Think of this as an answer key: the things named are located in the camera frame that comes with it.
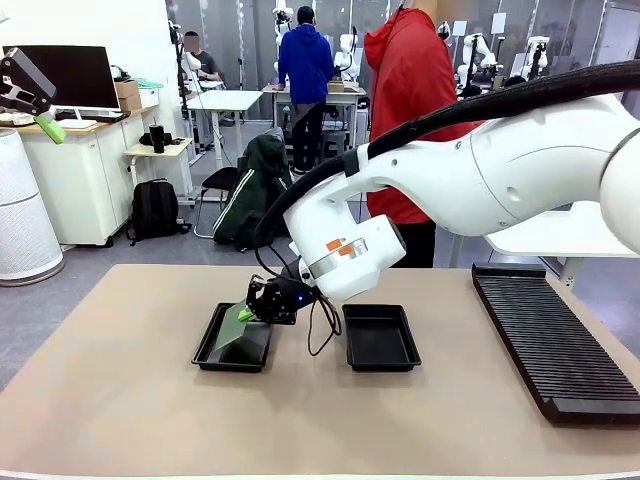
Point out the black chair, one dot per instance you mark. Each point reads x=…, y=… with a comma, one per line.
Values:
x=220, y=181

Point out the white cabinet with wooden top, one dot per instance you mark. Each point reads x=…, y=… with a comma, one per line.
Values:
x=75, y=175

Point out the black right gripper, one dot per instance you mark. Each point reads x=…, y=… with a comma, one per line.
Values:
x=282, y=300

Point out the person in blue hoodie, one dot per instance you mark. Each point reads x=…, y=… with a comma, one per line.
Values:
x=305, y=60

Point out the black keyboard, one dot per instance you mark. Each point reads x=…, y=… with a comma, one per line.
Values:
x=102, y=117

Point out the white paper sign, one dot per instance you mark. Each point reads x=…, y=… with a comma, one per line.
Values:
x=498, y=22

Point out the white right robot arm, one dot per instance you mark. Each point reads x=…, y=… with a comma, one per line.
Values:
x=500, y=170

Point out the black slotted board rack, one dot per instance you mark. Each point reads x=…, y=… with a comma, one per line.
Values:
x=550, y=340

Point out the black ESD tray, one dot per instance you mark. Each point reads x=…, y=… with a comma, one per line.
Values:
x=380, y=340
x=240, y=361

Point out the seated person in dark shirt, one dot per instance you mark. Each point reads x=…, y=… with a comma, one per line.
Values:
x=202, y=62

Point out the white background desk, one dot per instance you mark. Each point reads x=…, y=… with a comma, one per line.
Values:
x=225, y=97

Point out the white storage box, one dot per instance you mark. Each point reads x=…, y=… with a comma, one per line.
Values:
x=149, y=96

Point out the brown cardboard box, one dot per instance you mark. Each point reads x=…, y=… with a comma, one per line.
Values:
x=127, y=95

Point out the grey plastic stool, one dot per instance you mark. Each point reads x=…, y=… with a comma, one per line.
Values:
x=336, y=145

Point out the dark green striped jacket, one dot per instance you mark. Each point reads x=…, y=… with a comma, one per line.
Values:
x=250, y=195

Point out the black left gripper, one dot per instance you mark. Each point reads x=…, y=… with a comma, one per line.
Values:
x=30, y=72

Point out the small wooden side table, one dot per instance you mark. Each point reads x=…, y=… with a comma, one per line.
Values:
x=160, y=150

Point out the computer monitor with white stand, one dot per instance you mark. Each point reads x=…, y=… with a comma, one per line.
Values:
x=80, y=75

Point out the black backpack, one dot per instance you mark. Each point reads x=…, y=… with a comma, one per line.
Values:
x=155, y=210

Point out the grey door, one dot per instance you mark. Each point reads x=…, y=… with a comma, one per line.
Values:
x=620, y=35

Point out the black tumbler with straw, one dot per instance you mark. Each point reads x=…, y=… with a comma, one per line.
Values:
x=157, y=137

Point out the person in red jacket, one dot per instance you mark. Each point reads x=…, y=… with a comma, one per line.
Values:
x=410, y=75

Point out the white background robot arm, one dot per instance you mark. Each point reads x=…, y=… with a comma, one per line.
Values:
x=537, y=50
x=475, y=52
x=283, y=16
x=190, y=59
x=345, y=55

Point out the white cylindrical air purifier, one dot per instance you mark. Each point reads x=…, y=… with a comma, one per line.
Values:
x=25, y=210

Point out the green perforated circuit board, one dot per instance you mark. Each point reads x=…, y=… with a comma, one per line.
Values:
x=230, y=330

